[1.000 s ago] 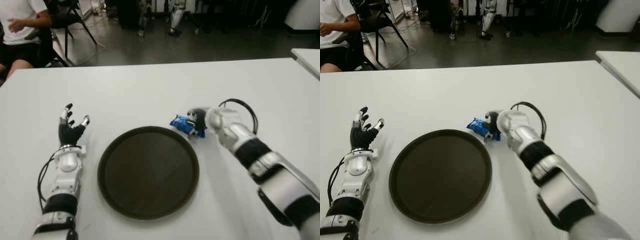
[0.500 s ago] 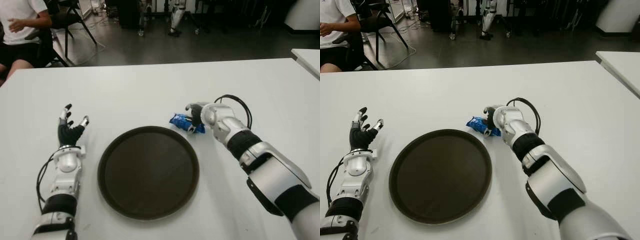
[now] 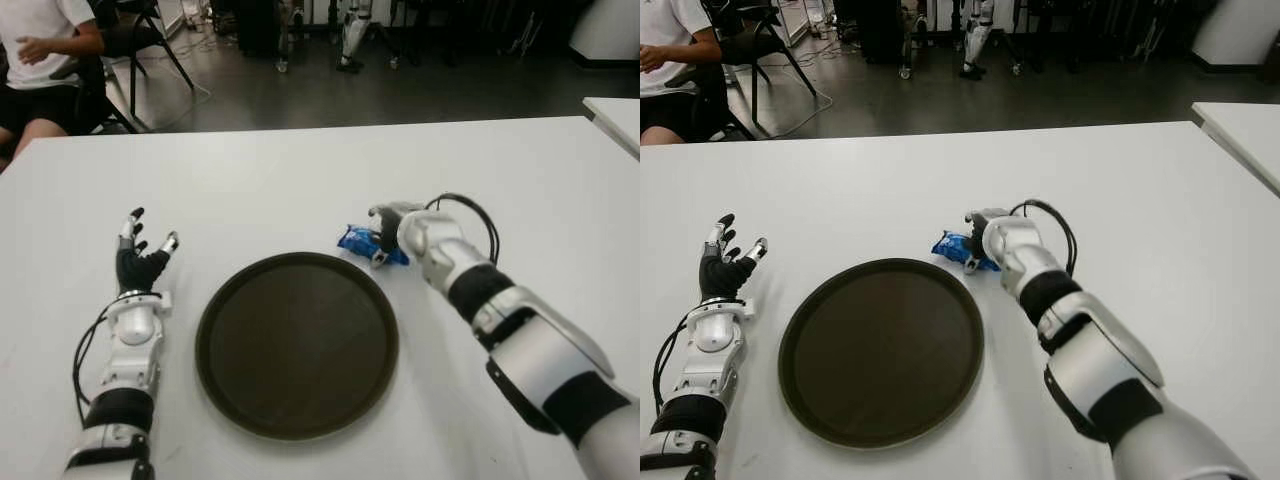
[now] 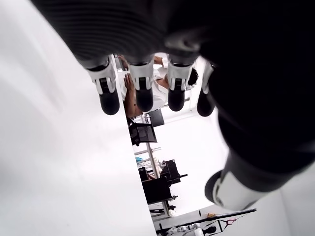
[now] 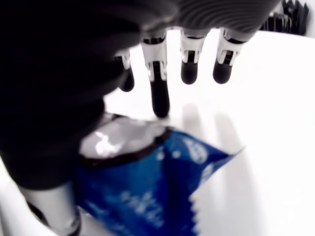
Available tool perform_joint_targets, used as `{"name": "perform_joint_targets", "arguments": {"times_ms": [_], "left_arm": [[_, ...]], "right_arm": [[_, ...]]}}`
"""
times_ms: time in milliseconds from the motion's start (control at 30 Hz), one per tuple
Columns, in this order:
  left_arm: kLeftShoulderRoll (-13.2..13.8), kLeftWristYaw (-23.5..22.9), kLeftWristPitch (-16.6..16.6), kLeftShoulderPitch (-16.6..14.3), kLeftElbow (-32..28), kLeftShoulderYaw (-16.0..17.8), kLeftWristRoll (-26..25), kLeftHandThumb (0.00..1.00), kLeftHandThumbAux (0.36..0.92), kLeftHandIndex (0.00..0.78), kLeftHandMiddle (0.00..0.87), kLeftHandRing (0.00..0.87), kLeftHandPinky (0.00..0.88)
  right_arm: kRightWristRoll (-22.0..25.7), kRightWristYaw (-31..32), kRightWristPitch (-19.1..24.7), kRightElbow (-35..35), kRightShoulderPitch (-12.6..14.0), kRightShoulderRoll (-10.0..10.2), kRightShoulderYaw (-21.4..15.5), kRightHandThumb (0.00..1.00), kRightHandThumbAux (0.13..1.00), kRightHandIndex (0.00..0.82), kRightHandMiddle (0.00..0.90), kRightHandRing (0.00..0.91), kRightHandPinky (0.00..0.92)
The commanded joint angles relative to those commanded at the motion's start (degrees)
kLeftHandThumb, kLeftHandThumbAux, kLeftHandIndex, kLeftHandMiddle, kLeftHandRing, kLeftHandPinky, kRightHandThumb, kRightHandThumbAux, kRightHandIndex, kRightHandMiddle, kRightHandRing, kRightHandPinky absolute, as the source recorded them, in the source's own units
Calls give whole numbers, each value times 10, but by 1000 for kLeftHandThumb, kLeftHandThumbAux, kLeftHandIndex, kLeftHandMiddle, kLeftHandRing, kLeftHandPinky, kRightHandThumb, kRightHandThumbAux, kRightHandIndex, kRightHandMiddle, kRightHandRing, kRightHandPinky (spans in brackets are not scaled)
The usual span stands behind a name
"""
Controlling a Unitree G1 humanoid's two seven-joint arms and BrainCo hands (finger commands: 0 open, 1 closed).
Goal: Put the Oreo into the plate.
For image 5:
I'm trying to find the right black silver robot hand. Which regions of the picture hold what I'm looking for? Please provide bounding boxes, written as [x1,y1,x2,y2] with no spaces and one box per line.
[0,0,283,236]

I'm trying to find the blue Oreo cookie packet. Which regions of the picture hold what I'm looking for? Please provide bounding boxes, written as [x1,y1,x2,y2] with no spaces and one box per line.
[76,113,247,236]

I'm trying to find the dark stacked folding chairs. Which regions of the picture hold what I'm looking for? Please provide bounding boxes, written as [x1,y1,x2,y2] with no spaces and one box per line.
[258,0,310,36]

